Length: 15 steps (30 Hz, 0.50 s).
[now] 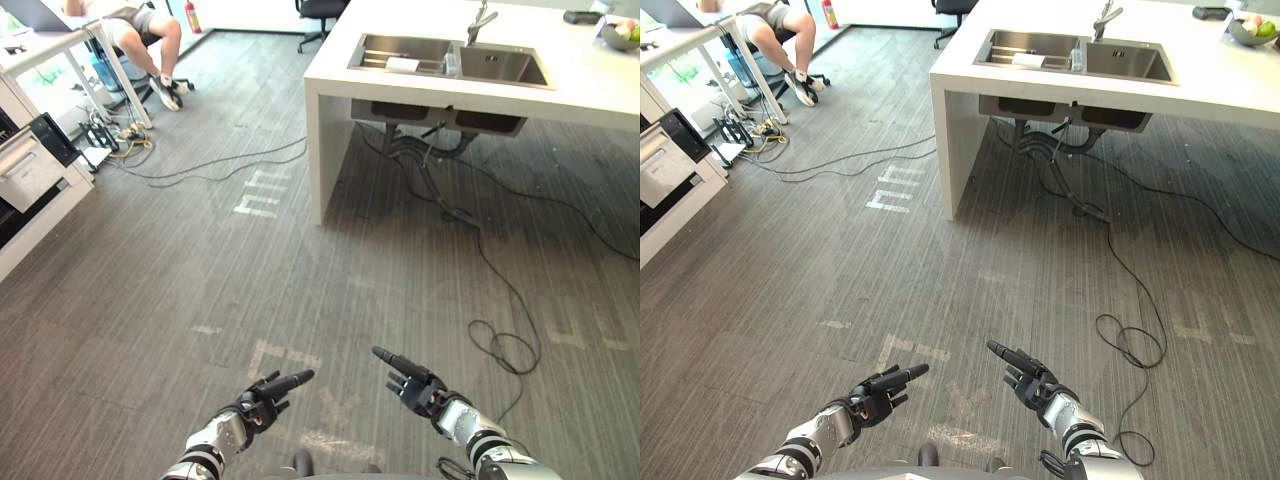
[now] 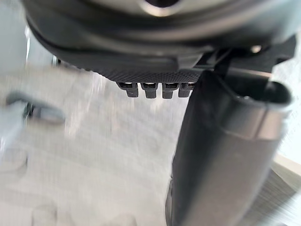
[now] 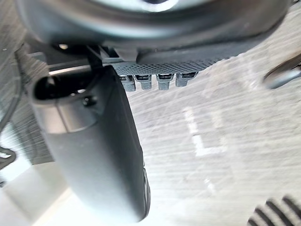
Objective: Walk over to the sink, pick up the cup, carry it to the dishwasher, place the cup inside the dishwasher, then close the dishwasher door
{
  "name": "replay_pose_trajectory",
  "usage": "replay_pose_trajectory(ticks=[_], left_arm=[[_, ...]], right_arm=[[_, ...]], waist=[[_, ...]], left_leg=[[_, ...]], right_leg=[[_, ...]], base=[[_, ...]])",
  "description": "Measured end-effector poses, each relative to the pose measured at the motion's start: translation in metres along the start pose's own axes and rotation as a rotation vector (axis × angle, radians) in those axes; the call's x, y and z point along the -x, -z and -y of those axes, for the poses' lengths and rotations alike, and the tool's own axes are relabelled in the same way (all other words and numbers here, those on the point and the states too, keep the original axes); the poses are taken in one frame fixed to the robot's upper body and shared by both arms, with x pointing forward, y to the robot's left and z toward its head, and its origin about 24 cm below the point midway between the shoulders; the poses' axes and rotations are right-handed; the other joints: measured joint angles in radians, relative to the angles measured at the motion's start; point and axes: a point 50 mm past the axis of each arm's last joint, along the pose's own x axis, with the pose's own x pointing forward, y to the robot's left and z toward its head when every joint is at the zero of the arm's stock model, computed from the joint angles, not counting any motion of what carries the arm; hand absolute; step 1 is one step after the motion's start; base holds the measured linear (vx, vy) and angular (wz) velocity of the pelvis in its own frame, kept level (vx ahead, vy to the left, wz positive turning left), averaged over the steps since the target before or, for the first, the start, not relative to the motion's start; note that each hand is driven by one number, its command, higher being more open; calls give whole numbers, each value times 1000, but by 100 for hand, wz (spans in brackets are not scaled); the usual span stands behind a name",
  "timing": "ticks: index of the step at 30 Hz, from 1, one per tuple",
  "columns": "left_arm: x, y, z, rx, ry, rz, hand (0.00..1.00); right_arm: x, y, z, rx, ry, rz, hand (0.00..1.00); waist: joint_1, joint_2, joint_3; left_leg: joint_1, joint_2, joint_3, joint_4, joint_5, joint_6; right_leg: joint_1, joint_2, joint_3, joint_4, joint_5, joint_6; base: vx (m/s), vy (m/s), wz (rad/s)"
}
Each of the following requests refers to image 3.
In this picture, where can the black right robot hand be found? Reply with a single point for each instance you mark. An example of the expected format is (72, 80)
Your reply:
(98, 150)

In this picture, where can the white floor tape mark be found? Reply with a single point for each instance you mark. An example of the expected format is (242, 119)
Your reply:
(200, 143)

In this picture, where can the dark blurred furniture leg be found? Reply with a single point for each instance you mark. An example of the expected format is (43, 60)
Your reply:
(282, 77)

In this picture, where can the ribbed dark robot foot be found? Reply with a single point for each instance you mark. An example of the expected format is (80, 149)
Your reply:
(275, 212)

